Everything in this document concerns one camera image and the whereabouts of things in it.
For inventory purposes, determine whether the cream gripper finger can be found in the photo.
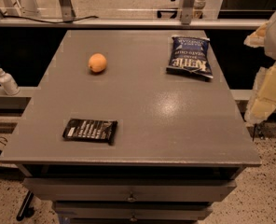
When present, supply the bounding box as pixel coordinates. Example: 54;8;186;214
243;22;268;48

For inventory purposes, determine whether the orange fruit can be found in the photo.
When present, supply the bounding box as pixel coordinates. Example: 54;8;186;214
88;53;107;73

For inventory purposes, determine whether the blue Kettle chips bag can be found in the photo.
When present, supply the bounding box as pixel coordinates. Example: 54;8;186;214
166;35;213;78

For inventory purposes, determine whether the grey drawer cabinet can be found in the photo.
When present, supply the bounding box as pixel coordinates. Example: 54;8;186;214
1;30;260;224

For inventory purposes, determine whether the black snack packet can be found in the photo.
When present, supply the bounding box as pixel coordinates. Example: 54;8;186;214
62;119;117;145

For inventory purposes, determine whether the white pump bottle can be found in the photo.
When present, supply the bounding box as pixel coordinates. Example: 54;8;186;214
0;67;20;95

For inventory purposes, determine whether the lower grey drawer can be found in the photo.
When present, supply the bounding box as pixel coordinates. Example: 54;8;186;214
53;202;212;221

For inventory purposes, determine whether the grey drawer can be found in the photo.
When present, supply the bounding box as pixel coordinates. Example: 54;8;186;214
53;202;212;221
23;178;236;203

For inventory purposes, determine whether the upper grey drawer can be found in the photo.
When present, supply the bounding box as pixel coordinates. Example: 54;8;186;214
23;178;236;203

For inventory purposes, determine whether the black stand foot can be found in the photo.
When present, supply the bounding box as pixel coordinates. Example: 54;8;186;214
16;191;35;221

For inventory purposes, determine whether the metal frame leg right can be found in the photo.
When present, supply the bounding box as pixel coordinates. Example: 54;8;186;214
179;0;195;25

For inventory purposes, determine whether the metal frame leg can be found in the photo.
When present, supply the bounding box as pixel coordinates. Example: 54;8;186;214
59;0;76;22
179;0;195;25

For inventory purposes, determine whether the metal frame leg left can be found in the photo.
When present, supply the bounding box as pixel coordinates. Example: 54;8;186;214
59;0;76;22

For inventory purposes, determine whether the black cable on shelf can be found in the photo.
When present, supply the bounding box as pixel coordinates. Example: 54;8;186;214
1;14;100;24

